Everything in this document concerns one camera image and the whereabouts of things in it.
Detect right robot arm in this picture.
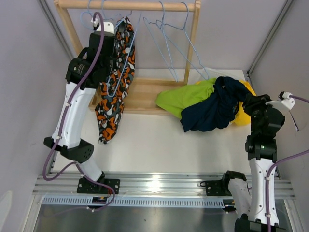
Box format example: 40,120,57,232
220,94,286,232

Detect blue hanger of camouflage shorts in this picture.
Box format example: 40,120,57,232
101,0,142,97

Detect blue hanger of yellow shorts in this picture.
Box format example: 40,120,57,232
80,0,132,31

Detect orange camouflage shorts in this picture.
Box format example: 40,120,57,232
95,17,136,144

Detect wooden clothes rack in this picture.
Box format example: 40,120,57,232
54,0,201,115

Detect white plastic basket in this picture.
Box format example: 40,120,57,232
201,68,230,78

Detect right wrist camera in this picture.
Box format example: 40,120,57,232
266,91,295,111

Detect aluminium mounting rail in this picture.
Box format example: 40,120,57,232
32,173,296,208

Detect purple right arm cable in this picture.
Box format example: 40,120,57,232
265,94,309,232

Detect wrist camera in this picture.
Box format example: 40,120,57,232
91,19,115,35
266,91,295,111

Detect lime green shorts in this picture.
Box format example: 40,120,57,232
155,78,216,119

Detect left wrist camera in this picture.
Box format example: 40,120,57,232
91,19,115,35

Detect blue hanger of navy shorts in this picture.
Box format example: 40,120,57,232
142,1,181,83

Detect blue hanger of green shorts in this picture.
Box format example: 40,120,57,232
153,0,209,83

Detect yellow shorts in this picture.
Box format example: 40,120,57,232
191,78,250,126

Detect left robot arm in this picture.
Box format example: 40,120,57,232
43,31,115,193

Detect navy blue shorts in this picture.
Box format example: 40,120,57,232
180,76,253,132

